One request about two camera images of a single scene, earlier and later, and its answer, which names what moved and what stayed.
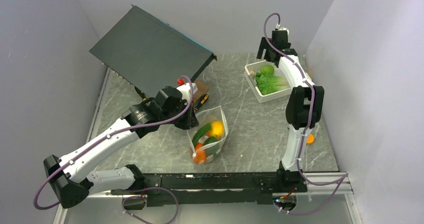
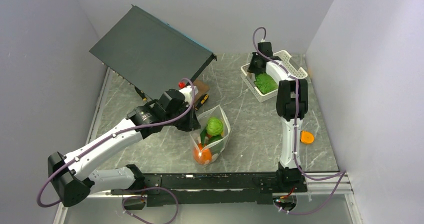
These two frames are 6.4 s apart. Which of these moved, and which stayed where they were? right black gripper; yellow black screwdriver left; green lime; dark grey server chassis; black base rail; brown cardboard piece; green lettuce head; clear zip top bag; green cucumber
Moved: green cucumber; green lime; right black gripper
Stayed: clear zip top bag; dark grey server chassis; yellow black screwdriver left; green lettuce head; black base rail; brown cardboard piece
